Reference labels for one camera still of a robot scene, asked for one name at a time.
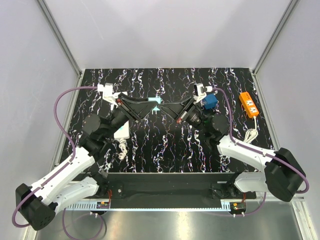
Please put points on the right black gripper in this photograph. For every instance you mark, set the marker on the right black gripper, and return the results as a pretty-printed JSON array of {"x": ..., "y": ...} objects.
[{"x": 175, "y": 109}]

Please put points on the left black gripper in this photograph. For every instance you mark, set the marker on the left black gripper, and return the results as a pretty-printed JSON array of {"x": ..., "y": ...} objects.
[{"x": 140, "y": 110}]

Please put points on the teal cube adapter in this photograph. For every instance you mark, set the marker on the teal cube adapter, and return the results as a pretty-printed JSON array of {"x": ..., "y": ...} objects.
[{"x": 155, "y": 99}]

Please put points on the blue cube adapter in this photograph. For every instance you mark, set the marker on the blue cube adapter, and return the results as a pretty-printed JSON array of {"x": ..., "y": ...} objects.
[{"x": 209, "y": 102}]

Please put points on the white multicolour power strip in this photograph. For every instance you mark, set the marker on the white multicolour power strip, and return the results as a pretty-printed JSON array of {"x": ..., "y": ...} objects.
[{"x": 123, "y": 132}]

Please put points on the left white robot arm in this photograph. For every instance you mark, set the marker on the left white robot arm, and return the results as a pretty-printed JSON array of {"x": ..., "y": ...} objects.
[{"x": 39, "y": 202}]

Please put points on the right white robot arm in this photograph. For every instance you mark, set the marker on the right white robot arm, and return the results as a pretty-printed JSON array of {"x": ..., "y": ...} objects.
[{"x": 279, "y": 173}]

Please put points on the orange power strip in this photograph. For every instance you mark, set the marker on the orange power strip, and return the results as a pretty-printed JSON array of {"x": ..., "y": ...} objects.
[{"x": 248, "y": 105}]

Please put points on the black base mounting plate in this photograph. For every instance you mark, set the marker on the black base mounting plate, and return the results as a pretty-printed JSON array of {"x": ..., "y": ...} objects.
[{"x": 168, "y": 187}]

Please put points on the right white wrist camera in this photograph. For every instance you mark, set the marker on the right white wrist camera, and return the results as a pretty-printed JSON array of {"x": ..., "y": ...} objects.
[{"x": 201, "y": 92}]

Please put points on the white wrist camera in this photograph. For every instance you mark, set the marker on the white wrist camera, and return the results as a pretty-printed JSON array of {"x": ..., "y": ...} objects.
[
  {"x": 108, "y": 94},
  {"x": 201, "y": 92}
]

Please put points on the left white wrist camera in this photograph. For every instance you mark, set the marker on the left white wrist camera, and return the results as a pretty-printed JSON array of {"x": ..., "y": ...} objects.
[{"x": 108, "y": 94}]

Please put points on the white slotted cable duct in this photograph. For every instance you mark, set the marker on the white slotted cable duct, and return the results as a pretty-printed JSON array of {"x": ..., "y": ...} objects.
[{"x": 145, "y": 206}]

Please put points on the left aluminium frame post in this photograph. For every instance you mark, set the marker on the left aluminium frame post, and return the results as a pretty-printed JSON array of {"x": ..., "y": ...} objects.
[{"x": 58, "y": 35}]

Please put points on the aluminium frame post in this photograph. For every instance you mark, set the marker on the aluminium frame post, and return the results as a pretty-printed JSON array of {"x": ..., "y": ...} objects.
[
  {"x": 276, "y": 33},
  {"x": 58, "y": 35}
]

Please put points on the right aluminium frame post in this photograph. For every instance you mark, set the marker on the right aluminium frame post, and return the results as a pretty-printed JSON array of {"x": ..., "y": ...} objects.
[{"x": 276, "y": 33}]

